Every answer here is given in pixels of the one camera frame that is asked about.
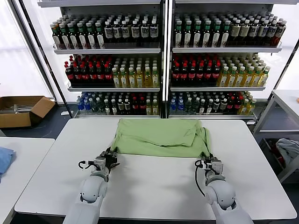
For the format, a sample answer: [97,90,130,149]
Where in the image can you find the grey white clothes pile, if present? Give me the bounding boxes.
[275,138,299,164]

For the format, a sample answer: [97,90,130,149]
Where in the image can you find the dark bottle beige label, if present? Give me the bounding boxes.
[240,19,251,45]
[230,19,242,45]

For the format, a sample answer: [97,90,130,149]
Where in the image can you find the grey frame side table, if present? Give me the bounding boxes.
[253,89,299,140]

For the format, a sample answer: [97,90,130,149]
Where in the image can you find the plastic wrapped metal parts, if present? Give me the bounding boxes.
[0,104,32,115]

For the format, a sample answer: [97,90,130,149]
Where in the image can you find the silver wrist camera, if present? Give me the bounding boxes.
[205,161,224,175]
[93,156,106,172]

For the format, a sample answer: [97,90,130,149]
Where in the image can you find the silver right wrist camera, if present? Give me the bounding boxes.
[205,161,224,175]

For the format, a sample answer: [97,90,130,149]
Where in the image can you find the folded blue cloth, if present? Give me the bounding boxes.
[0,146,16,180]

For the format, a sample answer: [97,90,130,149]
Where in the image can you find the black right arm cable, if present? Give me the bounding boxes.
[194,160,207,196]

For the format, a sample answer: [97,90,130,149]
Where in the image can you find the light green polo shirt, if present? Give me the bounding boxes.
[110,118,214,158]

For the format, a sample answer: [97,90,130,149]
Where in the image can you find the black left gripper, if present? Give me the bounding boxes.
[100,147,121,175]

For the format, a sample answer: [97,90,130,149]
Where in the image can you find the red drink bottle white cap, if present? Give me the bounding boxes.
[275,20,287,46]

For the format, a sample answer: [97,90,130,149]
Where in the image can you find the white frame storage cart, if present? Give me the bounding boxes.
[259,137,299,184]

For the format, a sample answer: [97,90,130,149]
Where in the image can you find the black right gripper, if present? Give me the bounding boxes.
[199,151,222,164]

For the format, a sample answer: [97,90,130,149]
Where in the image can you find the grey metal shelving unit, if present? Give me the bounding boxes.
[165,0,283,124]
[37,0,165,119]

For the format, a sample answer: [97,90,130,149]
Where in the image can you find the black metal window post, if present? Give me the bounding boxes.
[281,43,299,81]
[18,0,74,117]

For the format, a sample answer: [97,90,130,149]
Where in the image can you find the cola bottle red cap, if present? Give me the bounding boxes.
[204,62,213,86]
[188,62,197,86]
[88,63,98,86]
[196,62,205,86]
[171,62,180,86]
[227,96,235,114]
[138,97,146,115]
[212,62,221,86]
[65,61,75,86]
[234,96,242,114]
[131,97,139,115]
[73,62,82,86]
[104,63,113,86]
[96,63,105,86]
[80,62,90,86]
[180,62,189,86]

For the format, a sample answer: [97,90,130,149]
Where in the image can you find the dark bottle blue white label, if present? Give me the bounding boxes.
[104,20,114,45]
[267,20,278,45]
[140,20,150,45]
[249,19,260,45]
[113,20,122,45]
[257,19,270,45]
[130,20,140,45]
[121,20,131,45]
[149,19,159,45]

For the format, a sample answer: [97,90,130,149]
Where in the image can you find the brown cardboard box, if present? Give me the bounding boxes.
[0,95,56,128]

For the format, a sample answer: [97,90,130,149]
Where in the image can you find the dark tea bottle green cap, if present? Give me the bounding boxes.
[51,22,62,49]
[174,20,184,49]
[202,20,212,49]
[192,20,202,49]
[77,21,87,49]
[220,20,231,48]
[184,20,192,49]
[67,22,79,49]
[211,20,221,48]
[59,22,70,49]
[86,21,96,49]
[95,21,106,49]

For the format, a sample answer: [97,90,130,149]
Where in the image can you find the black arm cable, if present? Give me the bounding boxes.
[194,160,207,196]
[78,160,95,170]

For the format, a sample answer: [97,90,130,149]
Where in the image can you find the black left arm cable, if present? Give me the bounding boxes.
[78,160,95,170]

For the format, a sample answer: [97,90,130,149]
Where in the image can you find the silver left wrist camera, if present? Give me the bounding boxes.
[93,156,106,172]

